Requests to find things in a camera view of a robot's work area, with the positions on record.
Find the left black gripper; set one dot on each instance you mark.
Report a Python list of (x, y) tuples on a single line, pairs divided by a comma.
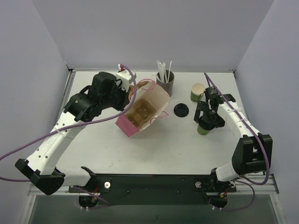
[(124, 98)]

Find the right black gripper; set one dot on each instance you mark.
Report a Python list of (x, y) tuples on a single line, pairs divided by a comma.
[(208, 115)]

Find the black plastic cup lid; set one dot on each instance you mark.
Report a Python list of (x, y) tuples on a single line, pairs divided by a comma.
[(181, 110), (205, 125)]

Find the brown cardboard cup carrier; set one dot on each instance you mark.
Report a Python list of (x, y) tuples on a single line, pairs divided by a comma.
[(131, 92), (141, 112)]

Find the brown paper takeout bag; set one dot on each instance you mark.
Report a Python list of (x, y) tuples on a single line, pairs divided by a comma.
[(149, 90)]

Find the green paper coffee cup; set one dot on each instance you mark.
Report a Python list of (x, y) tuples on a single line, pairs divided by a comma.
[(202, 131), (197, 92)]

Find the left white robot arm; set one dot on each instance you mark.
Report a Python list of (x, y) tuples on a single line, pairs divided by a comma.
[(43, 162)]

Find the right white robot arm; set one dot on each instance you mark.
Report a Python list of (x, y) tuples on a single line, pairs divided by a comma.
[(253, 150)]

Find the grey cylindrical straw holder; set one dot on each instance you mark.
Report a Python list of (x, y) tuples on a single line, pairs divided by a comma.
[(169, 81)]

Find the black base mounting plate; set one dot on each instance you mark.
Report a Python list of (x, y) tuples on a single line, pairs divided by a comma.
[(170, 198)]

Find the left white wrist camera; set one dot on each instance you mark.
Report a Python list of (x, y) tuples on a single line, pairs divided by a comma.
[(123, 78)]

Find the aluminium frame rail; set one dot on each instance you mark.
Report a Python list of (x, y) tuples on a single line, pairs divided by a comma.
[(161, 184)]

